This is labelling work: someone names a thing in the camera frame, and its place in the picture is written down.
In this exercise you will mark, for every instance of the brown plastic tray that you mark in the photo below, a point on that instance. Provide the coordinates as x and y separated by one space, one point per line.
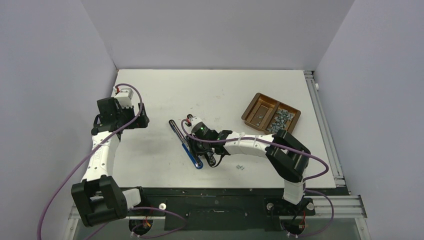
260 110

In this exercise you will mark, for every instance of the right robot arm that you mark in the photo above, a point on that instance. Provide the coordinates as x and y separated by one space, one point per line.
281 149

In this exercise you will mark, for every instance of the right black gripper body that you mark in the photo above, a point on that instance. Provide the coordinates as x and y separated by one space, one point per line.
196 154

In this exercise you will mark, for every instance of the aluminium side rail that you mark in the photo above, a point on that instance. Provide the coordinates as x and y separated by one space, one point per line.
330 148

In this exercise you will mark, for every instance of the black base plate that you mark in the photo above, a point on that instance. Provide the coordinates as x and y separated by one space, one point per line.
221 223

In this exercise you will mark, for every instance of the blue stapler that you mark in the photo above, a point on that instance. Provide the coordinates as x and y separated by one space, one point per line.
195 160

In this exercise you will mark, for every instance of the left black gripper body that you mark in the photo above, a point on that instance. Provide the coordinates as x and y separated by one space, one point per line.
125 115

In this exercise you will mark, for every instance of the aluminium front rail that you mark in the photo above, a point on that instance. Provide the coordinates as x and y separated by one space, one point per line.
331 207

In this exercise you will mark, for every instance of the black stapler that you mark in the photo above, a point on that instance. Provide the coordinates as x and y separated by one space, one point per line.
210 159

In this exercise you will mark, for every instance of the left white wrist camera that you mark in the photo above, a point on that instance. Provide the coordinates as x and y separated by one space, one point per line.
124 98

